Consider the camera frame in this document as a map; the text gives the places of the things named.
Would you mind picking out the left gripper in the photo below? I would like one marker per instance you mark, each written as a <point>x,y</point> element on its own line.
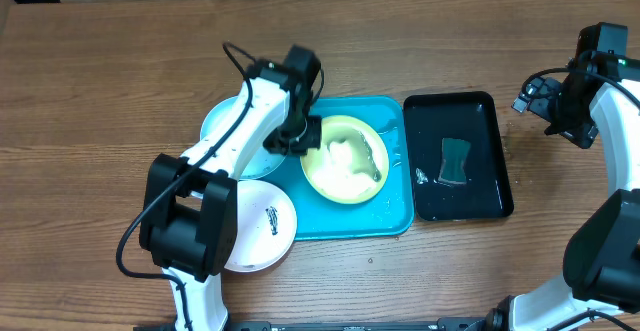
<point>312,139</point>

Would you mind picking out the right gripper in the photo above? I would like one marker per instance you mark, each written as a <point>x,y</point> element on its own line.
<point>582,133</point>

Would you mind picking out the light blue plate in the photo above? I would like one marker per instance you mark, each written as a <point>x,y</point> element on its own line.
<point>262,163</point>

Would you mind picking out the yellow-green plate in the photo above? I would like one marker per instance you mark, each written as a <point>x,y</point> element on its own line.
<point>352,163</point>

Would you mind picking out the green scrubbing sponge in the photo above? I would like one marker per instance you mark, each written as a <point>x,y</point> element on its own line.
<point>454,153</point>

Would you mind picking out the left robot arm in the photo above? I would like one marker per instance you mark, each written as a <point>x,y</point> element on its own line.
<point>189,221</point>

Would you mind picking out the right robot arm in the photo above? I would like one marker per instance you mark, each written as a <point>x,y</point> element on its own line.
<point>598,99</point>

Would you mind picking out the black plastic tray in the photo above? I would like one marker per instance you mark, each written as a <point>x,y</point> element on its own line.
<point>469,116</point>

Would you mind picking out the teal plastic tray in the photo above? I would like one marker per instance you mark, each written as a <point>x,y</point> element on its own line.
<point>389,213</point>

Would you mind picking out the white plate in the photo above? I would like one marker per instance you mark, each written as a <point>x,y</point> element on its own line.
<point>250,232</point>

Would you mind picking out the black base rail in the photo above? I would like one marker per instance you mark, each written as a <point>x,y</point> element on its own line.
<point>442,324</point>

